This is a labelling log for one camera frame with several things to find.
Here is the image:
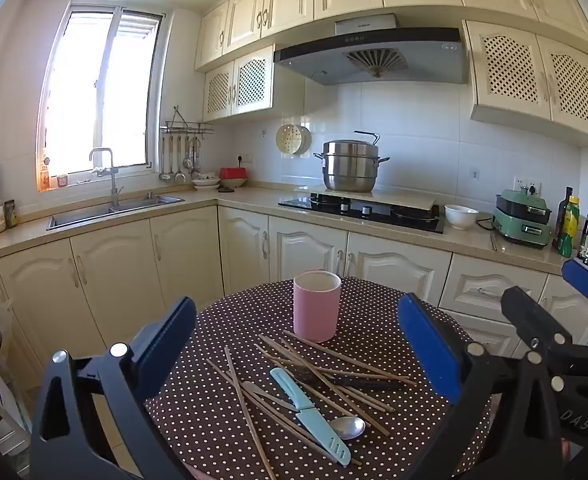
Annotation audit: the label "green yellow bottle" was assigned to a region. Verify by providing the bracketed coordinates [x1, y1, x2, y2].
[558, 196, 581, 259]

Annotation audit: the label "steel faucet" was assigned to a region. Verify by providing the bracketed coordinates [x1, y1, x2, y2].
[89, 147, 125, 208]

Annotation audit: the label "wide cream lattice door cabinet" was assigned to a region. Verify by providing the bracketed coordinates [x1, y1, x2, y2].
[463, 20, 588, 149]

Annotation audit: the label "beige kitchen countertop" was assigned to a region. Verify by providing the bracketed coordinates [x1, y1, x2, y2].
[0, 186, 588, 277]

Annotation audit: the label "cream lower cabinets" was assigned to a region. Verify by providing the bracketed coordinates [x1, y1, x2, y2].
[0, 205, 588, 396]

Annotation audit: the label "teal knife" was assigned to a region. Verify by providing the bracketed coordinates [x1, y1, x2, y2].
[269, 367, 351, 466]

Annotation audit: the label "grey range hood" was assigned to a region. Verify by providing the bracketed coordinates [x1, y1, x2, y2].
[273, 14, 470, 86]

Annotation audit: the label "metal wall utensil rack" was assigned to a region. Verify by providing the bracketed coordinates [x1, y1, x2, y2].
[160, 106, 214, 137]

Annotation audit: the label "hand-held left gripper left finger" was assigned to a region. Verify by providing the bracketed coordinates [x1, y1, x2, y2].
[30, 296, 197, 480]

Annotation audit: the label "cream perforated steamer plate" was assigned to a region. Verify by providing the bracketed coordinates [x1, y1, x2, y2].
[275, 123, 303, 157]

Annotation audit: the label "black handled utensil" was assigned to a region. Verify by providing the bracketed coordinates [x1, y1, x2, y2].
[290, 366, 407, 392]

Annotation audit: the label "sliding window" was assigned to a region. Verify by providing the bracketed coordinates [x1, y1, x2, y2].
[36, 4, 169, 192]

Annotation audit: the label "brown polka dot tablecloth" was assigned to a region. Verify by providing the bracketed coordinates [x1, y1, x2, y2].
[144, 276, 492, 480]

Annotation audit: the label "narrow cream lattice door cabinet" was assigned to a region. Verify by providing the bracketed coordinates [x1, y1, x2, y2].
[203, 44, 306, 122]

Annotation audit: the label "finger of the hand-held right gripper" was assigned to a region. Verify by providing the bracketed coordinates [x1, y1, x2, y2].
[561, 259, 588, 348]
[500, 285, 588, 377]

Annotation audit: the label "metal spoon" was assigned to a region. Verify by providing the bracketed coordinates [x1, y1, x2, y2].
[242, 381, 367, 442]

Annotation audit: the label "green electric cooker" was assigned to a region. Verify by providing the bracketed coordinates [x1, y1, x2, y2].
[491, 186, 555, 250]

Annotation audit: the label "row of hanging steel utensils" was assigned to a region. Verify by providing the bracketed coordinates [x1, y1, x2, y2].
[158, 132, 204, 184]

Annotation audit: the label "black gas cooktop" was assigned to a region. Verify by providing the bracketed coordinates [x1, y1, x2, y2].
[278, 193, 445, 235]

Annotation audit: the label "steel double sink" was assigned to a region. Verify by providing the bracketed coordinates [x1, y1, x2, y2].
[47, 194, 185, 231]

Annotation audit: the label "stainless steel steamer pot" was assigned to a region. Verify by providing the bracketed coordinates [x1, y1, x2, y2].
[313, 131, 391, 194]

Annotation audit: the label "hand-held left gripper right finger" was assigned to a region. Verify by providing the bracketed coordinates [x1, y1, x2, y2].
[396, 292, 567, 480]

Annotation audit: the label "pink cup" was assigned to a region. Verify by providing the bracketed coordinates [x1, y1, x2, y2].
[293, 270, 342, 343]

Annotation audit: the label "bunch of wooden chopsticks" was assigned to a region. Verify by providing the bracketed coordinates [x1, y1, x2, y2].
[205, 330, 417, 480]

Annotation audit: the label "dark olive oil bottle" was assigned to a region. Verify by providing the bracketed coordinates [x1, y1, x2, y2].
[553, 186, 574, 251]

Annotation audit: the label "dark sauce bottle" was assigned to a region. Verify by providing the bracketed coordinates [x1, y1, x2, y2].
[577, 197, 588, 260]

